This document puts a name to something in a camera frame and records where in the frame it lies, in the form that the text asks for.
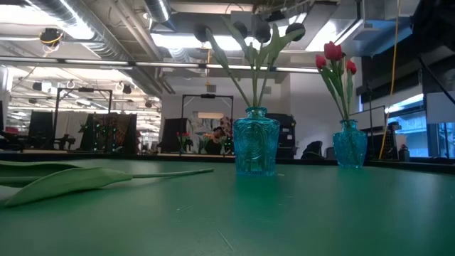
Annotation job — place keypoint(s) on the dark equipment rack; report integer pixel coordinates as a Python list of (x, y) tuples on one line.
[(106, 133)]

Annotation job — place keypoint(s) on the black office chair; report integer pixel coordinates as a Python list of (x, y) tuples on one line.
[(313, 149)]

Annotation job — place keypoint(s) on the ceiling light strip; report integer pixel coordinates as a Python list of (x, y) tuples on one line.
[(167, 64)]

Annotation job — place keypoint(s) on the black station frame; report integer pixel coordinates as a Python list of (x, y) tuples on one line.
[(208, 96), (85, 90)]

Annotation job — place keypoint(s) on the blue glass vase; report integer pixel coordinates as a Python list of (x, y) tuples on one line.
[(350, 145), (256, 145)]

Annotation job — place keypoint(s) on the white ventilation duct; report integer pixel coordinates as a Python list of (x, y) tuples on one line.
[(384, 25)]

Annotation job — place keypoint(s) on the black cabinet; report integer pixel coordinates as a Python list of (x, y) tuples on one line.
[(288, 135)]

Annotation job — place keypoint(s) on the black ceiling camera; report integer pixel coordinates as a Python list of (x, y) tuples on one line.
[(50, 36)]

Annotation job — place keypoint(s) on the silver round air duct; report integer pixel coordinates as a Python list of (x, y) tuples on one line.
[(158, 10)]

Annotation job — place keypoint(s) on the dark red artificial tulip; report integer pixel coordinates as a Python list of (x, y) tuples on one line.
[(71, 183)]

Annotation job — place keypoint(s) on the green table mat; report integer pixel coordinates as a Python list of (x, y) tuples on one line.
[(249, 220)]

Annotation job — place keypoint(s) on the black artificial tulip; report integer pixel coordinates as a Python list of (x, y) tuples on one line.
[(295, 31), (241, 29), (263, 32), (202, 32)]

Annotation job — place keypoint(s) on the black monitor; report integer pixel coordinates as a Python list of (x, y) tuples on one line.
[(41, 126)]

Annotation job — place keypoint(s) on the long spiral air duct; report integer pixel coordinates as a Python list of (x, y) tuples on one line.
[(106, 39)]

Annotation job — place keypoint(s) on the person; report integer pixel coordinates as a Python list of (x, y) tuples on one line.
[(217, 142)]

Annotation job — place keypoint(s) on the red flower bunch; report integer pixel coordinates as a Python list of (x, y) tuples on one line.
[(183, 135)]

